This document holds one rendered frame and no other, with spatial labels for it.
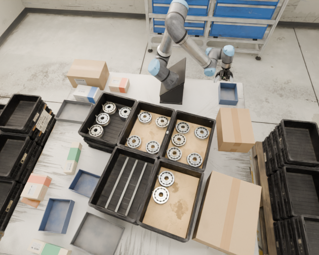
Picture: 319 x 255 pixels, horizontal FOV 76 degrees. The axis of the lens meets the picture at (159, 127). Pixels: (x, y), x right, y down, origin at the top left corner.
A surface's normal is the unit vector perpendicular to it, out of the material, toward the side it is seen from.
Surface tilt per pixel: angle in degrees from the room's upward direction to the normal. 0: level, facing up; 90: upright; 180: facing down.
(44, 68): 0
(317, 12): 90
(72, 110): 0
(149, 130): 0
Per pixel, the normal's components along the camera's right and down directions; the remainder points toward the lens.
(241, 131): -0.03, -0.51
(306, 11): -0.14, 0.85
